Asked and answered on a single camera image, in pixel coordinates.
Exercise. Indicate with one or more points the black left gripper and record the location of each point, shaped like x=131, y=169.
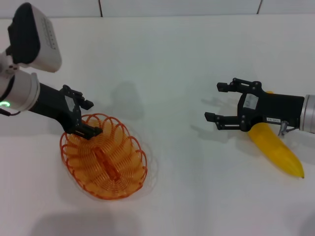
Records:
x=56, y=105

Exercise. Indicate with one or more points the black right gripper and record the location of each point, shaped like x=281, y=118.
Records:
x=270, y=108

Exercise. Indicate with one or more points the yellow banana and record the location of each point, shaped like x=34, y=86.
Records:
x=275, y=150

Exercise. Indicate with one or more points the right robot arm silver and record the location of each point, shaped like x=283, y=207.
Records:
x=308, y=113

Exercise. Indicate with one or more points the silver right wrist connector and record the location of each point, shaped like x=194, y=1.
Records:
x=283, y=129

